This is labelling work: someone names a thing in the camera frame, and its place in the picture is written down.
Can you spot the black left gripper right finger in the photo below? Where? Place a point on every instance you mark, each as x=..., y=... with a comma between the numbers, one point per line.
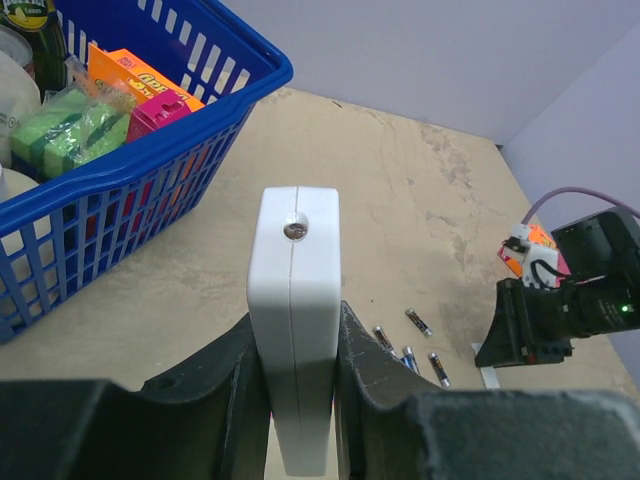
x=393, y=424

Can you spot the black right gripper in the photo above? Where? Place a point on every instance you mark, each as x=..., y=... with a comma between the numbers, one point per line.
x=515, y=337

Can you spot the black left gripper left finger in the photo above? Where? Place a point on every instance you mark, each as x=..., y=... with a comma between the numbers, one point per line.
x=202, y=419

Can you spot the white battery cover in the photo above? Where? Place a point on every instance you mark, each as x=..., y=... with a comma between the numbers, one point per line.
x=488, y=374

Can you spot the white air conditioner remote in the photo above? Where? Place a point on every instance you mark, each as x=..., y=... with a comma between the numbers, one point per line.
x=294, y=297

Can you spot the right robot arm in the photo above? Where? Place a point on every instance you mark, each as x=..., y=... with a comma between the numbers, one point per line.
x=600, y=295

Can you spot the black battery lower right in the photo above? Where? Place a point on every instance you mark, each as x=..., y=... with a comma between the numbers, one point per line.
x=439, y=370

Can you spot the black battery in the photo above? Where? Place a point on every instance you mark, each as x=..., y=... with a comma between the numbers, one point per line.
x=384, y=341
x=439, y=370
x=418, y=322

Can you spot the black battery upper left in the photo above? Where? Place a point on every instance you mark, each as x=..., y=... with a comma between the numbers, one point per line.
x=384, y=341

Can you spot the black battery upper right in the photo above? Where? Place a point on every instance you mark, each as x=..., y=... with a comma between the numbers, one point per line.
x=418, y=322

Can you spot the blue plastic basket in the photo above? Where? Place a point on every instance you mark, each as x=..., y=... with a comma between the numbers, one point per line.
x=103, y=211

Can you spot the white pump bottle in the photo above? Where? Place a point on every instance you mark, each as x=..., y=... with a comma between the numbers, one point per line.
x=28, y=274

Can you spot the orange pink box in basket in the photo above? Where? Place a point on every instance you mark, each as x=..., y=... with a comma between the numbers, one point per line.
x=151, y=100

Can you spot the green sponge pack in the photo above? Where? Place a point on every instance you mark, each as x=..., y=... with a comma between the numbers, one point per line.
x=71, y=129

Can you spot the tin can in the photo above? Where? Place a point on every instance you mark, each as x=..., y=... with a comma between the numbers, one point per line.
x=17, y=48

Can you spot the green glass bottle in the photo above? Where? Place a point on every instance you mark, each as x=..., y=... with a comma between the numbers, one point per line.
x=38, y=23

